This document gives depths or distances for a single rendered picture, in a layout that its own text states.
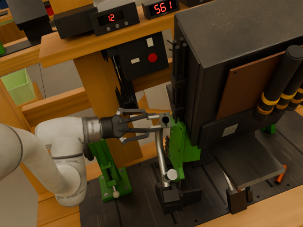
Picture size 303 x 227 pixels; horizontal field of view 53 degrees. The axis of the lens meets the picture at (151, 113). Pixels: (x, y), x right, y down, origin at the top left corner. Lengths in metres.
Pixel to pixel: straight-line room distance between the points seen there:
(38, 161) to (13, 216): 2.20
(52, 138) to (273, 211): 0.79
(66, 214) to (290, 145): 1.00
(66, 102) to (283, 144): 0.96
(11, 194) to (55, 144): 2.17
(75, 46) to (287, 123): 1.01
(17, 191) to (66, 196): 2.15
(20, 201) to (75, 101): 1.79
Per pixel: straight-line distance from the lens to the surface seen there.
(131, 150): 1.45
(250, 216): 1.18
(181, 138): 0.99
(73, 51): 1.06
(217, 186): 1.27
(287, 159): 1.37
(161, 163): 1.17
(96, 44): 1.05
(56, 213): 1.43
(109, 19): 1.07
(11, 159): 0.54
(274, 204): 1.22
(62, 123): 1.01
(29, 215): 2.85
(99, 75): 1.23
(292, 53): 0.70
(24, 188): 3.13
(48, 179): 0.83
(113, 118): 1.05
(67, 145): 1.00
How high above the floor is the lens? 1.86
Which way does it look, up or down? 34 degrees down
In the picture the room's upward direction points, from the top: 15 degrees counter-clockwise
